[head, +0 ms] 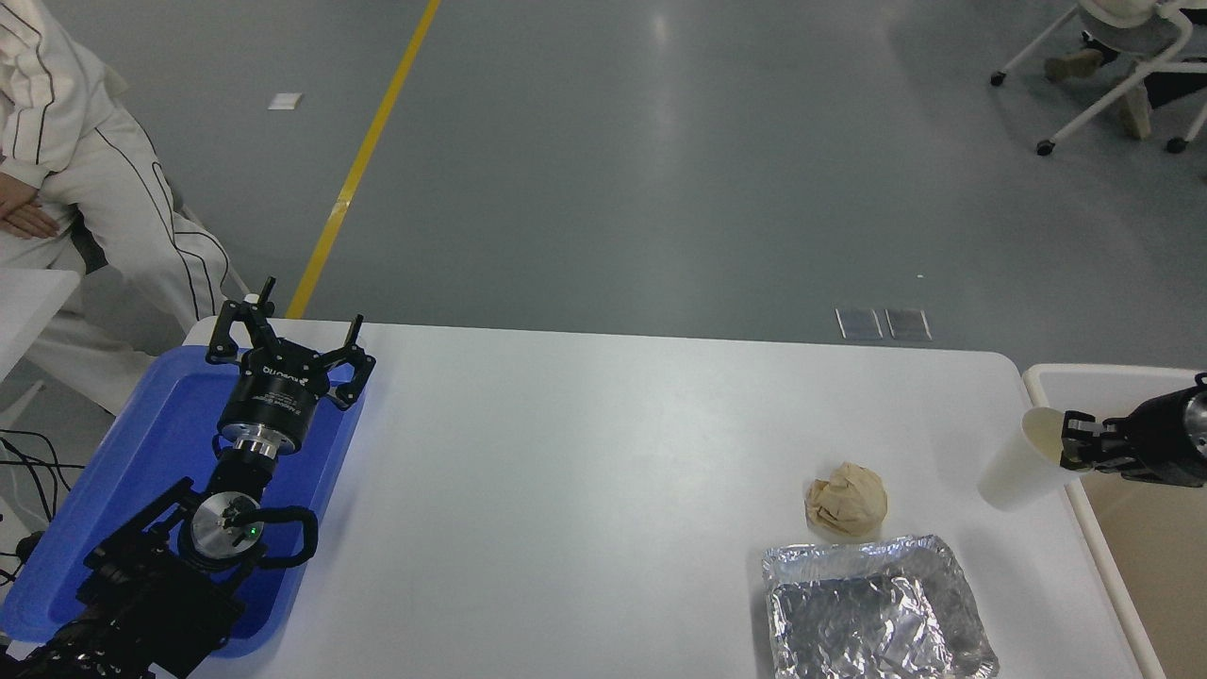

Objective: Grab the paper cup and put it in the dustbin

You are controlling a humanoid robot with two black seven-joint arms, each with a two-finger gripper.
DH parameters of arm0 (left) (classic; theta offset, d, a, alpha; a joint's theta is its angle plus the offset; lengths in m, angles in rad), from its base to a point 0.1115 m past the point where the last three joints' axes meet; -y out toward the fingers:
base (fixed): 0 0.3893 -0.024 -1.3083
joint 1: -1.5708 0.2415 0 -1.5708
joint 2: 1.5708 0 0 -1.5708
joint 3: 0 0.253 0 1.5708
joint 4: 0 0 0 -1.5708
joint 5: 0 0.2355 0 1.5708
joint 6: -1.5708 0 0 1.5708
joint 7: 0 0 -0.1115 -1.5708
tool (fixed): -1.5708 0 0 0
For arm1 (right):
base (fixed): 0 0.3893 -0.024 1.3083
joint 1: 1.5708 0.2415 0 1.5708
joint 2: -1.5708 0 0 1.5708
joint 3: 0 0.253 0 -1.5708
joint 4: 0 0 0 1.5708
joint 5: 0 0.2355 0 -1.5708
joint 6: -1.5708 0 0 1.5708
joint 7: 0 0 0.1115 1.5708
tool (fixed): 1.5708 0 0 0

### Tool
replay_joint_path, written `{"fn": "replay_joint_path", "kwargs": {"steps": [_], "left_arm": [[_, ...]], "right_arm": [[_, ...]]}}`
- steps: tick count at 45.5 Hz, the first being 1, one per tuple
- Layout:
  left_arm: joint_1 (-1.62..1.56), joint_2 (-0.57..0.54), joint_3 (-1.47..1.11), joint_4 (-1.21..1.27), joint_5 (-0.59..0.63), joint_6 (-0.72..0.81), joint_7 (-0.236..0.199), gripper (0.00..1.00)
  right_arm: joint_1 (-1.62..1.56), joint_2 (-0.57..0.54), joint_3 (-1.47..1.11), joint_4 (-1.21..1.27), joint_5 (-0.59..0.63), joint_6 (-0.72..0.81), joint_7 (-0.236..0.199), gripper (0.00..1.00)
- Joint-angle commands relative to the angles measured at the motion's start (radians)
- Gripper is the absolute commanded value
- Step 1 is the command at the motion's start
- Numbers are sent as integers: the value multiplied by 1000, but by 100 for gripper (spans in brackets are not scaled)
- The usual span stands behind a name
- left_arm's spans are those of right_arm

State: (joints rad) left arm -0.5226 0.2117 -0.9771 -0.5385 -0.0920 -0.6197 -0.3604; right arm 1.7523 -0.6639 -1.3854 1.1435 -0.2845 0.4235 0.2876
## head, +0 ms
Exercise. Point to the blue plastic tray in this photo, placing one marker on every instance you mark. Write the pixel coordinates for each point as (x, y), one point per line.
(141, 443)

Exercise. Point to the crumpled tan paper ball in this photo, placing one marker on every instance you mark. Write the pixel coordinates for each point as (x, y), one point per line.
(849, 502)

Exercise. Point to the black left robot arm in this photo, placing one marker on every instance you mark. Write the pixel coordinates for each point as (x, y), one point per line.
(141, 604)

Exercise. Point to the metal floor plate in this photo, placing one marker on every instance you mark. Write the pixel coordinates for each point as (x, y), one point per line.
(908, 324)
(859, 323)

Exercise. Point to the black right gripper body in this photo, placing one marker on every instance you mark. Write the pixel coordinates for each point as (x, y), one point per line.
(1162, 438)

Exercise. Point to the large pale bin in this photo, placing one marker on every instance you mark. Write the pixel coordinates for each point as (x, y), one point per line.
(1160, 566)

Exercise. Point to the seated person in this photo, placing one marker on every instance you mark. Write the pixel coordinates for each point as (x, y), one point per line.
(1075, 64)

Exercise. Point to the person's hand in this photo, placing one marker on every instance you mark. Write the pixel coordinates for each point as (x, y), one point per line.
(24, 212)

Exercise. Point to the white side table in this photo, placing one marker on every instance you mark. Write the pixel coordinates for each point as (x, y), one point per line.
(28, 302)

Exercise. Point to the white wheeled chair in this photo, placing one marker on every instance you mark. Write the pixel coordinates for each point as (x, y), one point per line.
(1122, 90)

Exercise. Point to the crinkled silver foil tray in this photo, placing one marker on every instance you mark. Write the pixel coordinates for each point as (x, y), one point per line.
(877, 613)

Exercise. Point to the white paper cup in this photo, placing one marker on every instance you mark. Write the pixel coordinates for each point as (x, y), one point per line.
(1014, 471)

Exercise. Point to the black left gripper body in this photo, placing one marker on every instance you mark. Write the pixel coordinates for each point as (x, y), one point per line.
(273, 401)

